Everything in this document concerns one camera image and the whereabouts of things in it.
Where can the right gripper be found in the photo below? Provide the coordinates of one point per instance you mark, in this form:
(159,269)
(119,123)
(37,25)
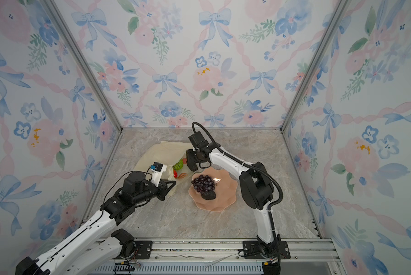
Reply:
(190,156)

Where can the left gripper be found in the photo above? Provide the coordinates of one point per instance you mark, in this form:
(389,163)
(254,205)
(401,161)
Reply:
(164,189)

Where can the green custard apple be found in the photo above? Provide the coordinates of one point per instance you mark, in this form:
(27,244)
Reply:
(179,165)

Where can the yellow plastic bag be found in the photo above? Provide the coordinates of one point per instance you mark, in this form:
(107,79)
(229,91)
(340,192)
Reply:
(169,154)

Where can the purple grape bunch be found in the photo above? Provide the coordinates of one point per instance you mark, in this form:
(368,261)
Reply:
(203,183)

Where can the dark avocado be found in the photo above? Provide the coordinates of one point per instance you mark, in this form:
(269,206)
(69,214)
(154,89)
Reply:
(208,195)

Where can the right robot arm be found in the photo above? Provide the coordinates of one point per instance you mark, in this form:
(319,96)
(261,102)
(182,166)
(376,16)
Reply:
(255,186)

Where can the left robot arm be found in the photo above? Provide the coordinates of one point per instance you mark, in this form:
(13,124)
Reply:
(99,239)

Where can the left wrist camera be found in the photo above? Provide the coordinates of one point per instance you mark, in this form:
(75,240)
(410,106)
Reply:
(157,170)

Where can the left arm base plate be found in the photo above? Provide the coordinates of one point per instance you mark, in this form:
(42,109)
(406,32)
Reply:
(142,250)

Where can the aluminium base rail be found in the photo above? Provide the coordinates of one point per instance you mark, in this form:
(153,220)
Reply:
(220,257)

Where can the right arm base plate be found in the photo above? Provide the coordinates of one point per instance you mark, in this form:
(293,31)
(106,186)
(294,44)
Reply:
(258,250)

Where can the left aluminium corner post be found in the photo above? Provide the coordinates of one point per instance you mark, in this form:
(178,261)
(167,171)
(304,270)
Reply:
(59,22)

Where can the aluminium corner post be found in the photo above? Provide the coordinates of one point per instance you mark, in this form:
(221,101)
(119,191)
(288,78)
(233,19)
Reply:
(328,34)
(59,22)

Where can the right aluminium corner post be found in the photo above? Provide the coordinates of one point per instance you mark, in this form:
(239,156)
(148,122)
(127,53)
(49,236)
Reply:
(328,34)

